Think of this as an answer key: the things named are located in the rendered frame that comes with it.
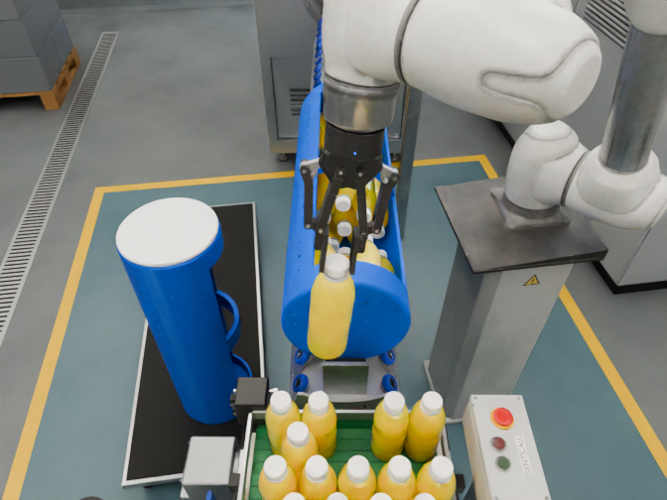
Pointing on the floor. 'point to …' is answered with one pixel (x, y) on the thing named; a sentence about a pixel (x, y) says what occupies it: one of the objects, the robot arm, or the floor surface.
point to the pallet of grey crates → (36, 52)
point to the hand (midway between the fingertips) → (338, 250)
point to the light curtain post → (407, 154)
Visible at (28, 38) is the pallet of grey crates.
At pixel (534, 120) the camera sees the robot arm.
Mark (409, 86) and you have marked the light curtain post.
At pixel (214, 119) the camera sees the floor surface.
